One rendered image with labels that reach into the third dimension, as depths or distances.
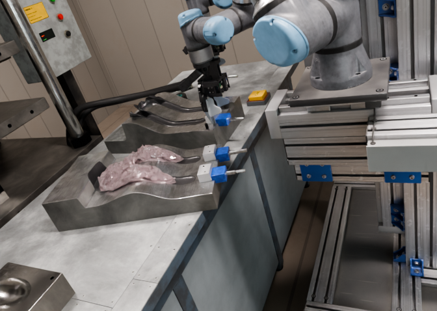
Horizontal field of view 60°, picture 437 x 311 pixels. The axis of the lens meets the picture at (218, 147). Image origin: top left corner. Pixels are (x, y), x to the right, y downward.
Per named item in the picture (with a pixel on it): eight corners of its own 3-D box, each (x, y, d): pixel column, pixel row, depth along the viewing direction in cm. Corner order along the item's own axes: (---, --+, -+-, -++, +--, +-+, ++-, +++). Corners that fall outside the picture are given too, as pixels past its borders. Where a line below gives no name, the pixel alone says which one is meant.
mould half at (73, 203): (225, 157, 125) (216, 129, 119) (217, 209, 102) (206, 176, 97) (92, 181, 136) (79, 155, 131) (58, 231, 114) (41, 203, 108)
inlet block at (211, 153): (249, 153, 118) (245, 138, 115) (248, 161, 113) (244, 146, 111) (209, 160, 121) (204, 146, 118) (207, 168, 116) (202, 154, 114)
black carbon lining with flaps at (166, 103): (220, 108, 143) (214, 85, 139) (203, 130, 131) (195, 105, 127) (147, 113, 159) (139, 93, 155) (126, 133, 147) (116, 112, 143)
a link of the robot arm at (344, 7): (373, 31, 89) (369, -29, 83) (337, 53, 83) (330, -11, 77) (331, 30, 98) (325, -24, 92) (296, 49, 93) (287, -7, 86)
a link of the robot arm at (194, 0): (203, -20, 133) (180, -13, 134) (211, 12, 139) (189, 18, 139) (203, -22, 140) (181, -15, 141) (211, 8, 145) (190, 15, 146)
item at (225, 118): (248, 121, 129) (244, 107, 126) (243, 129, 125) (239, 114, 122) (214, 123, 135) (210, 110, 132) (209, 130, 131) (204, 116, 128)
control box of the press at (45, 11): (166, 215, 242) (60, -28, 173) (140, 249, 220) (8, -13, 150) (138, 212, 253) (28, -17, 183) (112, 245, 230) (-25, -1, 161)
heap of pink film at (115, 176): (185, 154, 122) (177, 133, 118) (174, 187, 106) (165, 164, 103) (113, 167, 127) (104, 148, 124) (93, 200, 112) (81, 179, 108)
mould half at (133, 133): (244, 116, 148) (236, 84, 142) (220, 152, 129) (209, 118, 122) (144, 121, 171) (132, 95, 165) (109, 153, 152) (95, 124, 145)
